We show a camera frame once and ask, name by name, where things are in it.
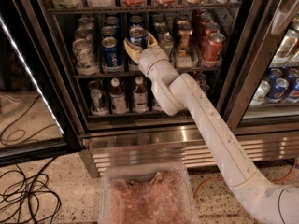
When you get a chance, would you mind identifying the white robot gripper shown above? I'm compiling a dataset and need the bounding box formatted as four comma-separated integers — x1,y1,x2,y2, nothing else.
123,32,170,78

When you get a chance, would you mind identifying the blue pepsi can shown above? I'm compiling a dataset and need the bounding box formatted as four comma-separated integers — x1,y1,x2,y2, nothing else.
101,36,121,67
128,26,148,49

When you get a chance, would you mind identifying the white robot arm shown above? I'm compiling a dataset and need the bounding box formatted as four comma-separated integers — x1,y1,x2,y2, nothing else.
123,36,299,224

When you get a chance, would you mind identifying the blue pepsi can left front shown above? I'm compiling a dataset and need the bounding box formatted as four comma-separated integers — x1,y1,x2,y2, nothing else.
101,36,121,67

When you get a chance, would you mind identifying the brown gold can front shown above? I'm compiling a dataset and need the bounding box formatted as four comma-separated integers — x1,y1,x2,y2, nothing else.
177,23,192,57

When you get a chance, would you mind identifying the brown drink bottle middle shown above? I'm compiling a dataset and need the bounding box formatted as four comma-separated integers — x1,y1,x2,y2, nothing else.
133,76,149,113

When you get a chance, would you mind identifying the brown drink bottle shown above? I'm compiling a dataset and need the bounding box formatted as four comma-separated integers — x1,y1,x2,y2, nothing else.
133,76,149,113
109,77,128,114

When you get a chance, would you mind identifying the white green can front left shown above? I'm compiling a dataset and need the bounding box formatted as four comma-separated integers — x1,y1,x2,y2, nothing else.
72,39,96,69

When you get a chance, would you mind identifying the brown can bottom right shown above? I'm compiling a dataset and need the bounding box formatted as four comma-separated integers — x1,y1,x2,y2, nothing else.
194,73,210,95

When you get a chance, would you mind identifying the small blue can bottom shelf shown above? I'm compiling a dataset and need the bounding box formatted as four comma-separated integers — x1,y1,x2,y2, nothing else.
91,89,107,112

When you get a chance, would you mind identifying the red can front right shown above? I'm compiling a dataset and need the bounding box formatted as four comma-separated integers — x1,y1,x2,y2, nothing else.
203,33,225,62

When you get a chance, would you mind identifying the right glass fridge door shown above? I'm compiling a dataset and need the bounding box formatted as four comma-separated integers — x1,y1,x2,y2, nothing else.
217,0,299,135

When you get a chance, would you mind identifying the open glass fridge door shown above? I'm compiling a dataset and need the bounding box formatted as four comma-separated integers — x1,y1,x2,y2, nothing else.
0,0,81,166

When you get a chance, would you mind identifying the steel fridge bottom grille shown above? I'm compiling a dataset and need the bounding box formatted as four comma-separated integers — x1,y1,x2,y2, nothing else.
80,129,299,178

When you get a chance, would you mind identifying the brown drink bottle left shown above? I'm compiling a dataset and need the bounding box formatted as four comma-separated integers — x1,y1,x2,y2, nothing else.
109,77,128,114

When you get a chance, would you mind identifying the clear plastic bin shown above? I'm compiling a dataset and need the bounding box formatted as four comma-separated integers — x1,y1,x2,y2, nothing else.
98,161,199,224

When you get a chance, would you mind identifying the orange cable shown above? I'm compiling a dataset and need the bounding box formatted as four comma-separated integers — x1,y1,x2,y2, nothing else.
193,158,298,200

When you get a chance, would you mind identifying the black cable bundle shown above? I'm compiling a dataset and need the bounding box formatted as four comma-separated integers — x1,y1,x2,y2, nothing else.
0,156,63,224

